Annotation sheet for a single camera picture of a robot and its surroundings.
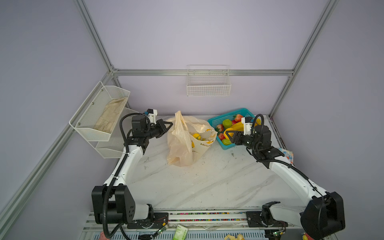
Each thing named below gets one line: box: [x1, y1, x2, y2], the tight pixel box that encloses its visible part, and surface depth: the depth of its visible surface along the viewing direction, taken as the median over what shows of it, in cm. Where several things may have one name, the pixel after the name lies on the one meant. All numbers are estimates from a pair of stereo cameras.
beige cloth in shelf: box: [94, 97, 128, 134], surface depth 81 cm
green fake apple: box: [222, 119, 233, 129], surface depth 109 cm
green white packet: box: [173, 224, 189, 240], surface depth 70 cm
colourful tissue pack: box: [279, 148, 294, 165], surface depth 94 cm
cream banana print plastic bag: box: [166, 110, 218, 168], surface depth 80 cm
